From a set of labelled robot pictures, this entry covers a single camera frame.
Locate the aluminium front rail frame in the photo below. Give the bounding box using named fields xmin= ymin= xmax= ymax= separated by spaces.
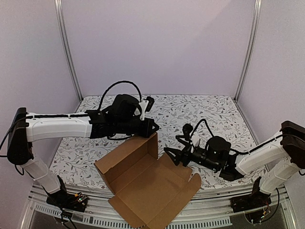
xmin=19 ymin=182 xmax=298 ymax=229

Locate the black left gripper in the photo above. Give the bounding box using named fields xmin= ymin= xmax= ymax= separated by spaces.
xmin=115 ymin=118 xmax=160 ymax=139

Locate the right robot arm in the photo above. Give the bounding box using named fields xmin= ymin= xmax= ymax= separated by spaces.
xmin=164 ymin=121 xmax=305 ymax=208

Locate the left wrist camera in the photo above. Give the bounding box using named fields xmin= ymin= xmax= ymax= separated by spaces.
xmin=139 ymin=96 xmax=155 ymax=121

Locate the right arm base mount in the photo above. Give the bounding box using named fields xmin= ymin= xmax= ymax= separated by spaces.
xmin=230 ymin=177 xmax=271 ymax=224

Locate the right aluminium corner post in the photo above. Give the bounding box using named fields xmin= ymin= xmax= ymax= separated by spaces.
xmin=234 ymin=0 xmax=262 ymax=103

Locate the aluminium corner post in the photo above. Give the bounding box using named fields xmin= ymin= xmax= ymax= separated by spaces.
xmin=234 ymin=0 xmax=262 ymax=103
xmin=54 ymin=0 xmax=83 ymax=102

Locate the left aluminium corner post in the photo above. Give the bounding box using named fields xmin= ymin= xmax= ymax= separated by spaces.
xmin=54 ymin=0 xmax=83 ymax=102

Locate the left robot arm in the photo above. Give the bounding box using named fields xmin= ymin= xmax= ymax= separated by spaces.
xmin=7 ymin=107 xmax=159 ymax=207

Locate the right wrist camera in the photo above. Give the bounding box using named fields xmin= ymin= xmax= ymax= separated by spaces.
xmin=183 ymin=124 xmax=200 ymax=147

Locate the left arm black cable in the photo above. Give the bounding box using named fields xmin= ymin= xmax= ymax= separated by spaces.
xmin=97 ymin=81 xmax=142 ymax=113

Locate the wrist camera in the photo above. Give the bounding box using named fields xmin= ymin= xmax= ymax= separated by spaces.
xmin=183 ymin=124 xmax=200 ymax=147
xmin=139 ymin=96 xmax=155 ymax=121

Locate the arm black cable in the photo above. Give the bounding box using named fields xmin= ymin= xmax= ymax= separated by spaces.
xmin=190 ymin=118 xmax=284 ymax=155
xmin=97 ymin=81 xmax=142 ymax=113

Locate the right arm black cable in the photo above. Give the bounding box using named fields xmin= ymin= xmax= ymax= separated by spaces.
xmin=190 ymin=118 xmax=284 ymax=155

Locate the brown cardboard box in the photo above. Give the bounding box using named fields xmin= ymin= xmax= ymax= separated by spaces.
xmin=94 ymin=133 xmax=202 ymax=229

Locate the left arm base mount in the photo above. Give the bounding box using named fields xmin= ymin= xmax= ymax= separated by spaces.
xmin=46 ymin=176 xmax=88 ymax=212

